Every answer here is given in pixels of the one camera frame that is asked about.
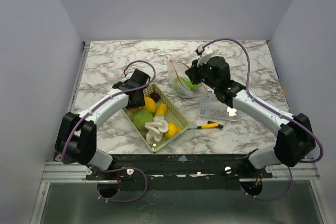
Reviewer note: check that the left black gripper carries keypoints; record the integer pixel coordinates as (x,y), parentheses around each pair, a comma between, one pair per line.
(140,103)

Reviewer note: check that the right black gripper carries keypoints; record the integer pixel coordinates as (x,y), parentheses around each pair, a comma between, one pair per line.
(192,72)

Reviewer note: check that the light green pepper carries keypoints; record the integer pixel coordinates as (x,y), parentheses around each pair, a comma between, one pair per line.
(185,84)

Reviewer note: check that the clear zip bag orange zipper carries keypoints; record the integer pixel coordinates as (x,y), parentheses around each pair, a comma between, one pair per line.
(177,68)

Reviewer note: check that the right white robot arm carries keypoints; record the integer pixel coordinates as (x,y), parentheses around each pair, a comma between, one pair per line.
(293,132)

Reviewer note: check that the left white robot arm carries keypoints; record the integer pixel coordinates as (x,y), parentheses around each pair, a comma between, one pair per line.
(76,141)

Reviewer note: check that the peach fruit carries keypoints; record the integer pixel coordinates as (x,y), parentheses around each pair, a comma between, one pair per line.
(133,110)

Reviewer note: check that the orange fruit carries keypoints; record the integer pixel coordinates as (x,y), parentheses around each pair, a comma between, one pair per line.
(150,105)

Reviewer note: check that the green cabbage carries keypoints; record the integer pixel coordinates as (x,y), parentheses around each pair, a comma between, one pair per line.
(141,117)

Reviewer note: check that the dark red plum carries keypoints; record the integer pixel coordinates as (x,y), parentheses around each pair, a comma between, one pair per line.
(155,96)

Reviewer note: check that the yellow squash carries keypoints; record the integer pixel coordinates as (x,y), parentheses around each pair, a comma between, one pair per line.
(161,110)

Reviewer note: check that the clear plastic parts box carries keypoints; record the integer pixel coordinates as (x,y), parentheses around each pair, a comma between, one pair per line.
(211,108)

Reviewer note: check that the white mushroom cluster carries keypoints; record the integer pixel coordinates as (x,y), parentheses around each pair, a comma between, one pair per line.
(156,129)

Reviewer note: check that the green perforated plastic basket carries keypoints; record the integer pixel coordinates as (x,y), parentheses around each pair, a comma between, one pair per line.
(173,115)

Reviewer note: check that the yellow lemon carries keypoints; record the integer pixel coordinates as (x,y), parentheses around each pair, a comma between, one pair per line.
(172,130)

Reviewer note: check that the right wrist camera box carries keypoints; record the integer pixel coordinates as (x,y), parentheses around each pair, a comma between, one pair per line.
(204,55)

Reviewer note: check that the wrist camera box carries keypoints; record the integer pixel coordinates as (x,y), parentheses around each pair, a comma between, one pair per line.
(127,77)
(204,55)

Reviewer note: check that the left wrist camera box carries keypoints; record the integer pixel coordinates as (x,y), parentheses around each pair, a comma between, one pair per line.
(127,77)

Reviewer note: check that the yellow handled screwdriver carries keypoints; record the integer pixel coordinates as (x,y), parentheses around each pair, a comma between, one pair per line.
(209,125)

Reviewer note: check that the black mounting rail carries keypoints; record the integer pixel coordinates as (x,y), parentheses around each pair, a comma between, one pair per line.
(129,172)

